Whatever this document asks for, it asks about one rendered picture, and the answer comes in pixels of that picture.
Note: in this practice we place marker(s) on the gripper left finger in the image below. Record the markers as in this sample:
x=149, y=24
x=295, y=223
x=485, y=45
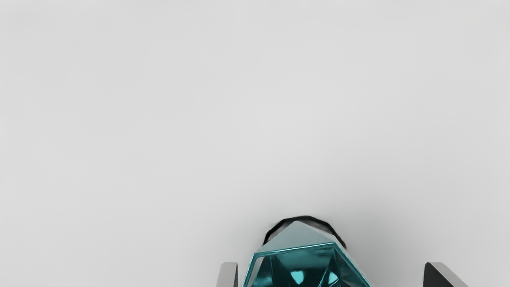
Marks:
x=228, y=276

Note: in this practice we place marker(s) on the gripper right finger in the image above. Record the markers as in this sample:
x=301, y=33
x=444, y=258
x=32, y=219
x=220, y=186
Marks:
x=438, y=277

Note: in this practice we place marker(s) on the teal faceted mug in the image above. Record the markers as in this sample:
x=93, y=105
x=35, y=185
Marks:
x=297, y=259

